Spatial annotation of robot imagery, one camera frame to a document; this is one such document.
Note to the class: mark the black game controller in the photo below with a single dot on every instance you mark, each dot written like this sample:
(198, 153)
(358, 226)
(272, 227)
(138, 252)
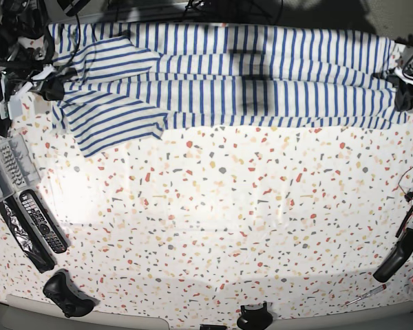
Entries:
(57, 290)

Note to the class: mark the black TV remote control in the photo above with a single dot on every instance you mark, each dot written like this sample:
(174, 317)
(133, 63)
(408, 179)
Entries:
(43, 222)

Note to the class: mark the blue white striped t-shirt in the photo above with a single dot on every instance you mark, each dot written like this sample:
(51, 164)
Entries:
(136, 80)

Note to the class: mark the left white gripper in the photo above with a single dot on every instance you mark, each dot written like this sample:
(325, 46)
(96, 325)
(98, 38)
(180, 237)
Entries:
(404, 95)

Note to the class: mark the black foil-wrapped bar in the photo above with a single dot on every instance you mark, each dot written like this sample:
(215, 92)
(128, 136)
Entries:
(25, 236)

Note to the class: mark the red-tipped screwdriver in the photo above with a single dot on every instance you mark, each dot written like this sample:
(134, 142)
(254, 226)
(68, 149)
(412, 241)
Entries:
(368, 294)

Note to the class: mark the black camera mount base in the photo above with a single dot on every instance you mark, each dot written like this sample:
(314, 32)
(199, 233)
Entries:
(254, 318)

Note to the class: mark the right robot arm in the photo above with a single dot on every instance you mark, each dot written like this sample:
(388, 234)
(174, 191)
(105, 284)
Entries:
(26, 56)

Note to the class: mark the clear plastic bit case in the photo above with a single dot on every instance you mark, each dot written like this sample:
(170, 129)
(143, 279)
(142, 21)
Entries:
(17, 170)

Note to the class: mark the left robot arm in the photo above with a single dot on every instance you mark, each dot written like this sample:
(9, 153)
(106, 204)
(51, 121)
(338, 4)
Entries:
(408, 51)

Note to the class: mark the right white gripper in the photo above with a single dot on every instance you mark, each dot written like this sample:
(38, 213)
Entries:
(14, 89)

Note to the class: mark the black handle grip right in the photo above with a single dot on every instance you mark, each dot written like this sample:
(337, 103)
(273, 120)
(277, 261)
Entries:
(399, 254)

